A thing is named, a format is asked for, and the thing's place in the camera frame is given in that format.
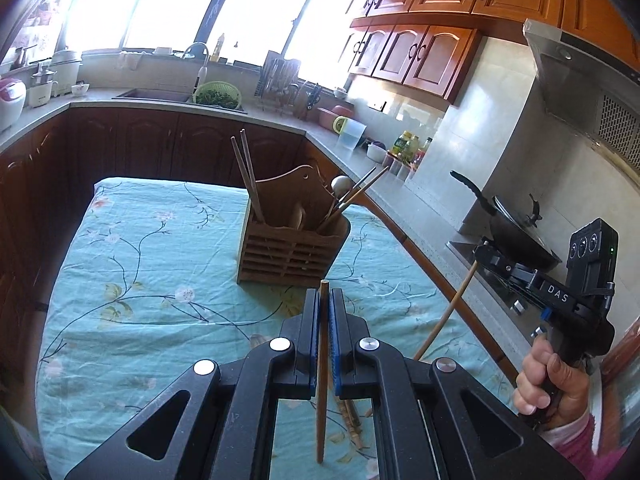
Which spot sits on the teal floral tablecloth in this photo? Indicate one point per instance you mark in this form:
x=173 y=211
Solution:
x=150 y=280

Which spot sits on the wooden upper cabinets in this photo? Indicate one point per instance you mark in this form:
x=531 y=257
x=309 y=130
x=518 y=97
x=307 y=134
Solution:
x=450 y=10

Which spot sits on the light wooden chopstick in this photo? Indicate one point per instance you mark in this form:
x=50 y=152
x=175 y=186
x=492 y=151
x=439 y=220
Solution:
x=371 y=182
x=357 y=186

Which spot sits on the patterned wooden chopstick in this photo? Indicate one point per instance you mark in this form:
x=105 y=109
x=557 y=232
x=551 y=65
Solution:
x=352 y=425

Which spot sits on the steel range hood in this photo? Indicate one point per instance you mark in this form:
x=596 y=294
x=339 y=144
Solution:
x=590 y=90

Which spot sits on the single wall socket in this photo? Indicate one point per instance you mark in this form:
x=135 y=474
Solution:
x=378 y=106

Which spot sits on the large white cooker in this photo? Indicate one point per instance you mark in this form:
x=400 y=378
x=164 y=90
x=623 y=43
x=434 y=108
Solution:
x=66 y=72

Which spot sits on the person's right forearm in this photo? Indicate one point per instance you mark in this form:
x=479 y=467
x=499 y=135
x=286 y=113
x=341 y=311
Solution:
x=590 y=450

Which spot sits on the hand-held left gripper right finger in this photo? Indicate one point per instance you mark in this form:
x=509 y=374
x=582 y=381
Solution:
x=334 y=345

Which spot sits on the scissors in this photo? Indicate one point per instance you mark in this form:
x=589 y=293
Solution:
x=314 y=96

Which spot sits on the black wok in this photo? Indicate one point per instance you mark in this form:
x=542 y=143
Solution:
x=520 y=245

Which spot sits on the small white bowl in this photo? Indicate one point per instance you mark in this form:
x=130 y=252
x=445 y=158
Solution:
x=80 y=89

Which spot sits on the gas stove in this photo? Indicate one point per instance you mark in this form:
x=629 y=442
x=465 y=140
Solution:
x=492 y=272

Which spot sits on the person's right hand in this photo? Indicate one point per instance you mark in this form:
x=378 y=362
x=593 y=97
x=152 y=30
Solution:
x=537 y=385

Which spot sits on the small white electric pot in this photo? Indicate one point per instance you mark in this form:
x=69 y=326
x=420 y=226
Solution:
x=41 y=90

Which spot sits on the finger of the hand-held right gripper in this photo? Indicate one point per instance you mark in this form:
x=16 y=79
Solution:
x=520 y=281
x=502 y=257

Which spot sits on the white cloth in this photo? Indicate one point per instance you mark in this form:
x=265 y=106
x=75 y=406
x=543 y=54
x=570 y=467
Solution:
x=132 y=60

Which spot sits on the clear measuring cup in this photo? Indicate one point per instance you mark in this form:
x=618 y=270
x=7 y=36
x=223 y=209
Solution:
x=352 y=136

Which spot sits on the wooden base cabinets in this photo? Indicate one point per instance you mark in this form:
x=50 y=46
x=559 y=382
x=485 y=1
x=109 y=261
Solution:
x=150 y=145

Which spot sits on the green mug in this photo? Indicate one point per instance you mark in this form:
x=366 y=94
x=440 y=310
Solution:
x=340 y=124

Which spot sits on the kitchen sink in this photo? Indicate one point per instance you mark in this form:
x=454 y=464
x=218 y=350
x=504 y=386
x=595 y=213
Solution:
x=155 y=96

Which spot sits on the pink container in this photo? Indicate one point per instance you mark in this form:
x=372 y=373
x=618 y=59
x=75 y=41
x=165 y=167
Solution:
x=340 y=112

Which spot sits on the wooden utensil holder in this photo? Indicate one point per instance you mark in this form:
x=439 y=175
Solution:
x=292 y=252

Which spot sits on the brown wooden chopstick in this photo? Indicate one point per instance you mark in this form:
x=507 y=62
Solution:
x=445 y=312
x=324 y=435

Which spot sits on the grey countertop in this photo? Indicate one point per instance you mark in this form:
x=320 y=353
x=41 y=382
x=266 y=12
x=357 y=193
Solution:
x=325 y=141

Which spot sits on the group of condiment bottles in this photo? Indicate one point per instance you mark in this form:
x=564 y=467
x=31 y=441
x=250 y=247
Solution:
x=411 y=146

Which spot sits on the knife rack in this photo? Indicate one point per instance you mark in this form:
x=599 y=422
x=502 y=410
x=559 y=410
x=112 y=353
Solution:
x=277 y=80

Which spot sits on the dark wooden chopstick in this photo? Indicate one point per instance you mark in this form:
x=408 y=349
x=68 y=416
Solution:
x=245 y=177
x=252 y=170

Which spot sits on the wok lid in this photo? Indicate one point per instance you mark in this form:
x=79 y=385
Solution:
x=517 y=220

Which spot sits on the white pink rice cooker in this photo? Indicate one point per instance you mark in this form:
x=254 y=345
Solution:
x=10 y=105

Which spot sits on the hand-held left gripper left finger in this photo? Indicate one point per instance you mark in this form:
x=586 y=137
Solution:
x=314 y=345

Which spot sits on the green colander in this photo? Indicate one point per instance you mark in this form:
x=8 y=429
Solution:
x=217 y=95

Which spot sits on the small dark pot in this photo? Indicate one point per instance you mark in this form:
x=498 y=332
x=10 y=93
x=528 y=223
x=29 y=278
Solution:
x=22 y=56

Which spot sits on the kitchen window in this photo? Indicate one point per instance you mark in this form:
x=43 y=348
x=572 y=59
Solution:
x=200 y=5

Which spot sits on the curved sink faucet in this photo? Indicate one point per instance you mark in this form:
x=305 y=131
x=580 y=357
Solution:
x=202 y=67

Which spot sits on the tropical fruit wall poster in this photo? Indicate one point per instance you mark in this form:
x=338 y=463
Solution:
x=42 y=20

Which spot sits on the row of spice jars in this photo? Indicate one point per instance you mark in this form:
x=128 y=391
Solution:
x=397 y=167

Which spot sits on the yellow bottle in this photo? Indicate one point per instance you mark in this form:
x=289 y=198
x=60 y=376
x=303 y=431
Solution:
x=218 y=49

